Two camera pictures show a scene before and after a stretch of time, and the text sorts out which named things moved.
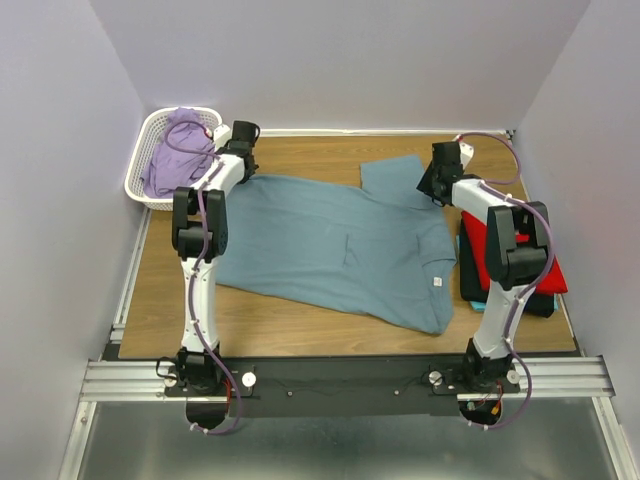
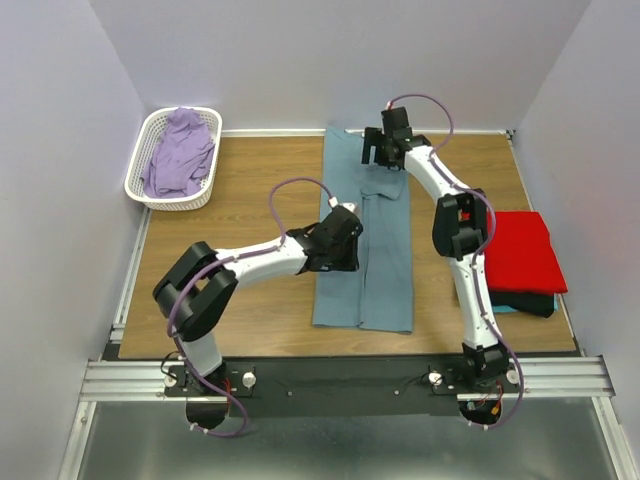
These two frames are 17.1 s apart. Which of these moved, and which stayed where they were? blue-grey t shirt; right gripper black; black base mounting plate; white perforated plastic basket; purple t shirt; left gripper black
Moved: blue-grey t shirt; right gripper black; left gripper black
Stayed: black base mounting plate; white perforated plastic basket; purple t shirt
